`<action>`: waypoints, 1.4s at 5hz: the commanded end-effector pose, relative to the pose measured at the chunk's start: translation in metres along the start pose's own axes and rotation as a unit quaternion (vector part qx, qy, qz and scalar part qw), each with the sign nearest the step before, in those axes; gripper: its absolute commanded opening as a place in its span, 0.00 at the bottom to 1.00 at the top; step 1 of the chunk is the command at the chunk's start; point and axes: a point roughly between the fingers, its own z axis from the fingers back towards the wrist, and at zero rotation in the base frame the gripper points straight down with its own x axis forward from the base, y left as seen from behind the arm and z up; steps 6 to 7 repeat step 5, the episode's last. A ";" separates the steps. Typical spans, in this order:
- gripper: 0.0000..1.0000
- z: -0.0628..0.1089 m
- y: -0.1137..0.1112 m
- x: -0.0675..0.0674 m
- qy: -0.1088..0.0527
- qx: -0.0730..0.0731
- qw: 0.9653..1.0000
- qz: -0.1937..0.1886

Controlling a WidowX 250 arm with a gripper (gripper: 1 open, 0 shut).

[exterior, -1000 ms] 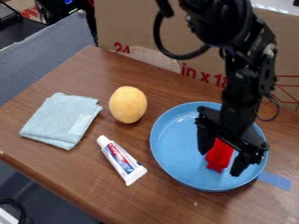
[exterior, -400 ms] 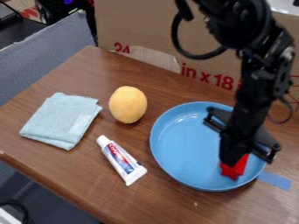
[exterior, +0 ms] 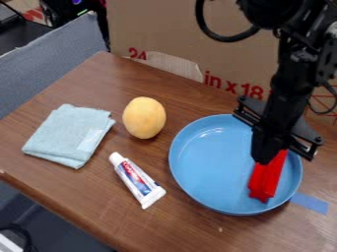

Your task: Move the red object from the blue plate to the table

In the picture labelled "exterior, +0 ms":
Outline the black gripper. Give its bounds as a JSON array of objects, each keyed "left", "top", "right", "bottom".
[{"left": 233, "top": 94, "right": 324, "bottom": 164}]

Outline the black device in background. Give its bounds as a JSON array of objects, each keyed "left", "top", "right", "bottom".
[{"left": 39, "top": 0, "right": 111, "bottom": 48}]

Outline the blue plate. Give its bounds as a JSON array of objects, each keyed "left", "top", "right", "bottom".
[{"left": 169, "top": 114, "right": 302, "bottom": 216}]

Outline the white toothpaste tube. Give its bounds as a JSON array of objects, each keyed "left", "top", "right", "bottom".
[{"left": 110, "top": 152, "right": 166, "bottom": 210}]

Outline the red star-shaped bar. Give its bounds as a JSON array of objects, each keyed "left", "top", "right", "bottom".
[{"left": 248, "top": 150, "right": 288, "bottom": 203}]

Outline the grey fabric partition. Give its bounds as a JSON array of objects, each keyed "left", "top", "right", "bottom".
[{"left": 0, "top": 14, "right": 107, "bottom": 119}]

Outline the blue tape strip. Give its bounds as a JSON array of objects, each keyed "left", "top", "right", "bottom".
[{"left": 292, "top": 192, "right": 329, "bottom": 215}]

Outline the brown cardboard box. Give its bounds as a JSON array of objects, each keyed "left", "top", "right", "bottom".
[{"left": 107, "top": 0, "right": 280, "bottom": 100}]

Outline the light blue folded cloth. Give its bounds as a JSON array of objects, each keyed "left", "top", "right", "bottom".
[{"left": 22, "top": 104, "right": 117, "bottom": 169}]

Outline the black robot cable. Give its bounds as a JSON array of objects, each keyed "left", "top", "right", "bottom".
[{"left": 194, "top": 0, "right": 264, "bottom": 43}]

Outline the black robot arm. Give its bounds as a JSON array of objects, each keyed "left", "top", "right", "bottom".
[{"left": 234, "top": 0, "right": 337, "bottom": 164}]

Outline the yellow round fruit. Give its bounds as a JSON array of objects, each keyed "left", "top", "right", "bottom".
[{"left": 123, "top": 96, "right": 166, "bottom": 139}]

